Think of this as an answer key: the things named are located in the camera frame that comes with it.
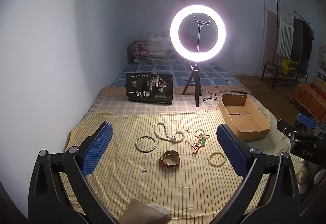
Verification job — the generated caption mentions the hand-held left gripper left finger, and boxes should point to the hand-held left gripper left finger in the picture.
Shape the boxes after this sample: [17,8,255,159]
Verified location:
[28,121,120,224]

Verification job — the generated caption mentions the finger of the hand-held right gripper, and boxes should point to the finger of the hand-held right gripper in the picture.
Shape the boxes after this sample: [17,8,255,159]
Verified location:
[277,119,306,138]
[297,113,317,128]

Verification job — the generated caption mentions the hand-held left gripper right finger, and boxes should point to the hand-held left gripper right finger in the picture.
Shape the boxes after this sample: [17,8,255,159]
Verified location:
[216,123,301,224]

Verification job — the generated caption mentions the white bead bracelet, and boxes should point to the white bead bracelet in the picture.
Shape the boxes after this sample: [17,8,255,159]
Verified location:
[207,151,226,166]

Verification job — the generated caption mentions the cardboard box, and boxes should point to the cardboard box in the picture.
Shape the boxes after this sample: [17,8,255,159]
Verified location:
[218,94,271,141]

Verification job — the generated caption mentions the red string green pendant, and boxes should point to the red string green pendant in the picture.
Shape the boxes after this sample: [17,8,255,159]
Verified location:
[185,138,207,155]

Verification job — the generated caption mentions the thin pearl necklace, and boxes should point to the thin pearl necklace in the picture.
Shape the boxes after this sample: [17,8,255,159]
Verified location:
[193,130,210,141]

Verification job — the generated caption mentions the dark metal bangle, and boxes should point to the dark metal bangle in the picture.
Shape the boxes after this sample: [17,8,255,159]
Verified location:
[135,136,156,154]

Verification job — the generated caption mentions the brown leather watch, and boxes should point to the brown leather watch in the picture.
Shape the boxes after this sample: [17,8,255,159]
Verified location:
[159,150,180,169]

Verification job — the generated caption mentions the person's right hand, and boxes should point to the person's right hand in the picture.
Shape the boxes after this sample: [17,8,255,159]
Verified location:
[297,158,326,195]

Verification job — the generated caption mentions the orange covered furniture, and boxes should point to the orange covered furniture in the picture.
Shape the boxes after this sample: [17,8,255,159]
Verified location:
[289,83,326,121]

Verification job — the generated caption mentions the yellow striped sheet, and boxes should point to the yellow striped sheet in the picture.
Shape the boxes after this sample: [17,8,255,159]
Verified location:
[60,108,303,217]

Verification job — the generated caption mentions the yellow crate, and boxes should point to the yellow crate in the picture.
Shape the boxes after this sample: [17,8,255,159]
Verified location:
[281,58,298,73]

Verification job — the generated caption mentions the black tripod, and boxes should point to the black tripod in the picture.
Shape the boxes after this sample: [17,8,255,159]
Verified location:
[182,62,203,107]

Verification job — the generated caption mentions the dark hanging clothes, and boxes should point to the dark hanging clothes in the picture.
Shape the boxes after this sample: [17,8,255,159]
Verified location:
[292,17,313,74]

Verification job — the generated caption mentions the black printed bag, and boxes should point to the black printed bag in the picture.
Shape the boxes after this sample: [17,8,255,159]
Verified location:
[126,72,174,106]

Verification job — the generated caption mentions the white hanging towel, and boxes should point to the white hanging towel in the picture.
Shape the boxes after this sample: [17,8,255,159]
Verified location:
[278,1,294,58]

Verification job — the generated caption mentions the black clothes rack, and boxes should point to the black clothes rack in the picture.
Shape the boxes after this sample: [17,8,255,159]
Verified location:
[275,0,315,84]

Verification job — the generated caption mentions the rolled floral quilt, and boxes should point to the rolled floral quilt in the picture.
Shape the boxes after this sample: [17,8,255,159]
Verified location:
[130,31,194,64]

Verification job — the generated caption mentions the black power cable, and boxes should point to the black power cable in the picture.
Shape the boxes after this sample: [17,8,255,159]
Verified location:
[200,86,252,102]

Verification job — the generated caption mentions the thick pearl rope necklace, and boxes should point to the thick pearl rope necklace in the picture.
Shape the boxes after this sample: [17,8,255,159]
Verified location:
[153,122,185,142]

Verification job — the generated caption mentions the ring light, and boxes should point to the ring light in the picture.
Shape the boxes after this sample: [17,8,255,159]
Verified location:
[170,5,227,63]

